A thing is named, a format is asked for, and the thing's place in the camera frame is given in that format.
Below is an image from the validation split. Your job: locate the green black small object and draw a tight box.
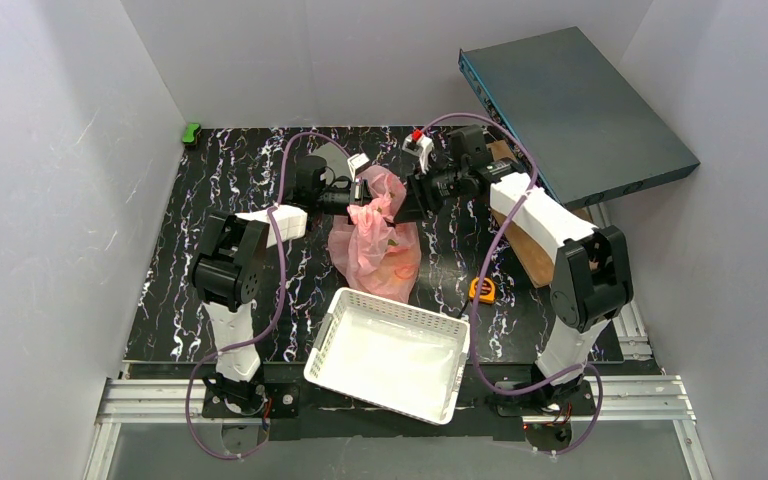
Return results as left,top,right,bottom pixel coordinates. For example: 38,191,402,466
181,122,201,149

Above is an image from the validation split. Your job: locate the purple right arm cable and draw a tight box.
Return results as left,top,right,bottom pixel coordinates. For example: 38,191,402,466
420,111,603,458

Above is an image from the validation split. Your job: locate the brown wooden board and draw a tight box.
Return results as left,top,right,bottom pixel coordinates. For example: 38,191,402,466
487,140,593,288

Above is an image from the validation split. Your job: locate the pink plastic bag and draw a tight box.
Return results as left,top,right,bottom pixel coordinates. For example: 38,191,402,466
327,165,422,303

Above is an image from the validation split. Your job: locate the orange tape measure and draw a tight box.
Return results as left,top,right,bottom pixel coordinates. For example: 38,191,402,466
467,277,497,305

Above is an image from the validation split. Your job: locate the grey rectangular pad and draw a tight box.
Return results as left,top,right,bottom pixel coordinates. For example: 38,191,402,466
311,143,350,181

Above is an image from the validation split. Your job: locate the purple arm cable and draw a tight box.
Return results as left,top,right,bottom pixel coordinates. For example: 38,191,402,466
183,131,352,462
420,111,603,458

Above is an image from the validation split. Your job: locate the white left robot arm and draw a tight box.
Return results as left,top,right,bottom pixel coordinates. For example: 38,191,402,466
190,154,372,390

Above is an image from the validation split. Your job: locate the dark teal flat box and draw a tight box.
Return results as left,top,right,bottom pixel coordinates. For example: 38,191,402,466
458,27,700,209

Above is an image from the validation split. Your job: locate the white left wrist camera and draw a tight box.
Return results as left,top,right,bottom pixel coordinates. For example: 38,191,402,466
346,153,371,181

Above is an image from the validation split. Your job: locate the white perforated plastic basket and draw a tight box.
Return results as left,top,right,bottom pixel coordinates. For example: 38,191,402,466
304,288,470,426

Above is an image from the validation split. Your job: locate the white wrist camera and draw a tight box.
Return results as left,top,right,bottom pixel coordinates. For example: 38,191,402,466
402,129,434,174
346,153,371,181

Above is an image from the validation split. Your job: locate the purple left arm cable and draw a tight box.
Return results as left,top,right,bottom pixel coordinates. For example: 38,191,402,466
183,131,352,462

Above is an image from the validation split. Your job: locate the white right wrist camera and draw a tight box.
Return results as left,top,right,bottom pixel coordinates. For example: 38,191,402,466
402,129,434,174

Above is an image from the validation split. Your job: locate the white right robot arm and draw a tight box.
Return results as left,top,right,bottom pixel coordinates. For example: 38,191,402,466
394,126,633,400

